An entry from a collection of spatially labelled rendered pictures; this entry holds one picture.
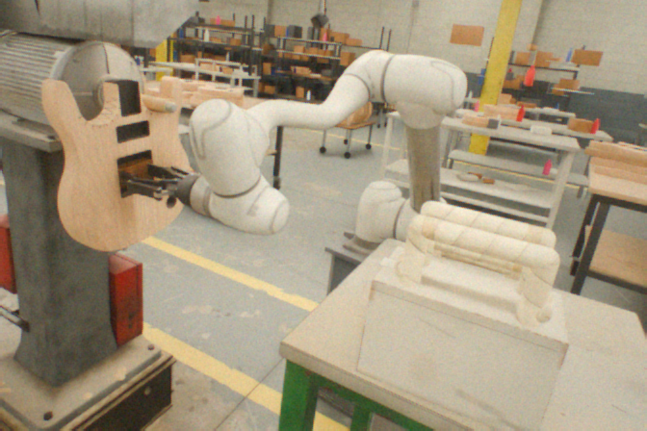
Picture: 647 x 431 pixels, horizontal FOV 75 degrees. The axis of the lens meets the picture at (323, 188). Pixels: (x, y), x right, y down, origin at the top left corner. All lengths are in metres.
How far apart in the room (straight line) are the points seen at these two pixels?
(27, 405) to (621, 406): 1.55
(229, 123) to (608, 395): 0.79
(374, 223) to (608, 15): 10.62
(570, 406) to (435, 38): 11.54
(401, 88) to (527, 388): 0.74
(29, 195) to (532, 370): 1.32
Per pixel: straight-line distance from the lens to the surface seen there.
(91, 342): 1.74
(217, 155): 0.75
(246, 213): 0.84
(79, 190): 1.04
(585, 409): 0.87
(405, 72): 1.14
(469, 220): 0.69
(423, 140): 1.25
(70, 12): 1.10
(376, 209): 1.59
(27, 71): 1.33
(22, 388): 1.77
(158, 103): 1.11
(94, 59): 1.25
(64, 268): 1.54
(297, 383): 0.84
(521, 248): 0.62
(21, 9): 1.41
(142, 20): 0.96
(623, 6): 11.93
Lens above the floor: 1.42
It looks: 18 degrees down
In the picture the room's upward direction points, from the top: 7 degrees clockwise
